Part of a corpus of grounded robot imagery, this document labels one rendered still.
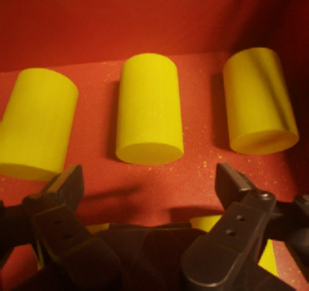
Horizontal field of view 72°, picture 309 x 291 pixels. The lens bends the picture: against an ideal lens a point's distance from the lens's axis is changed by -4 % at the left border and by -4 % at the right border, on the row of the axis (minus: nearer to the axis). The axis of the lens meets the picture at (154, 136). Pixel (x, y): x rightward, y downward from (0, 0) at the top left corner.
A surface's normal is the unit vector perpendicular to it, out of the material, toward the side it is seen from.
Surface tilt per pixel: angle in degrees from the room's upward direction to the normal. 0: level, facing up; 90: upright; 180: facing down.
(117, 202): 0
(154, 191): 0
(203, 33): 90
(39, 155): 43
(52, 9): 90
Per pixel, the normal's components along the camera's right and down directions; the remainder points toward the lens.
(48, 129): 0.74, -0.26
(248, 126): -0.72, -0.33
